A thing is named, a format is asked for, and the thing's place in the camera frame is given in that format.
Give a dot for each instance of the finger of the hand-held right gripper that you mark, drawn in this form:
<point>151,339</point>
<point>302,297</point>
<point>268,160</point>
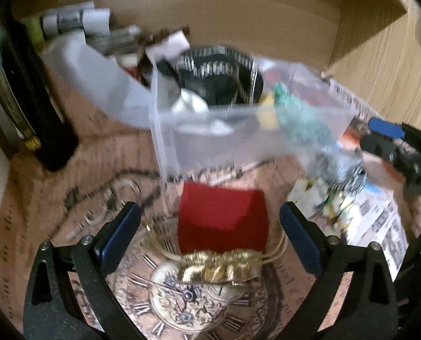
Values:
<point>380,148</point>
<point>385,127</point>

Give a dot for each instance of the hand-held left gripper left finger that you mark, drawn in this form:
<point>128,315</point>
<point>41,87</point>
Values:
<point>120,232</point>

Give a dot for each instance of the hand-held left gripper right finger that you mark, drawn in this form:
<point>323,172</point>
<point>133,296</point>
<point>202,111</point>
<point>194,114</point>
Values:
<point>300,235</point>

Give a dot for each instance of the red felt cloth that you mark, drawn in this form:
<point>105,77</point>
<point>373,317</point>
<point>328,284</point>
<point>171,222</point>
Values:
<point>222,216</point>

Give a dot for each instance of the clear plastic storage box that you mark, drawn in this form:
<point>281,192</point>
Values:
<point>231,134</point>

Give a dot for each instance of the black silver ribbon bundle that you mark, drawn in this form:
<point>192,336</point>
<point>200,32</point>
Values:
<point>345,170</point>

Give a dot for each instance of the white artificial flower bunch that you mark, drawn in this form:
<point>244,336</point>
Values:
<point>332,202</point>

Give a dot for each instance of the newspaper printed sheet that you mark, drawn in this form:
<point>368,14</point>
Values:
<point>383,219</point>

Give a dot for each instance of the wooden board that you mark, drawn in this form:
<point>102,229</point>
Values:
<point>391,63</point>

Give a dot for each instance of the clock printed tablecloth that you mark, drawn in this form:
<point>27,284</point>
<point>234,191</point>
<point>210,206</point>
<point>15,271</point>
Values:
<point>90,170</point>

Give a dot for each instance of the green fuzzy craft material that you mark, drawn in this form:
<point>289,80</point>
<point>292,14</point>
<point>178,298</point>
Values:
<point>304,120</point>

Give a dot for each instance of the gold ribbon bow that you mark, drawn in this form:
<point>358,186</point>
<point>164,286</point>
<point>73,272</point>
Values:
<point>217,267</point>

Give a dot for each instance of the yellow craft piece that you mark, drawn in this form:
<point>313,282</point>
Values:
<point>268,111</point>

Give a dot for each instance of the translucent plastic box lid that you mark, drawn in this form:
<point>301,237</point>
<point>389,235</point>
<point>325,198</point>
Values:
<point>97,81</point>

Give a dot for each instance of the dark bottle with gold band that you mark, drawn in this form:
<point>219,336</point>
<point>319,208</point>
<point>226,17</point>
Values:
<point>26,95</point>

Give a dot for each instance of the black patterned ribbon roll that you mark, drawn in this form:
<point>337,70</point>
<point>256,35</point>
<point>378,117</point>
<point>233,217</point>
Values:
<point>219,71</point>

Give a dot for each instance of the white paper rolls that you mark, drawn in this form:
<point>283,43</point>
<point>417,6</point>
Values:
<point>76,17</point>

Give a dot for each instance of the green tube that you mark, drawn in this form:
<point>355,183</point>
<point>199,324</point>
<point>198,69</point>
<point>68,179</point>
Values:
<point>33,30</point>

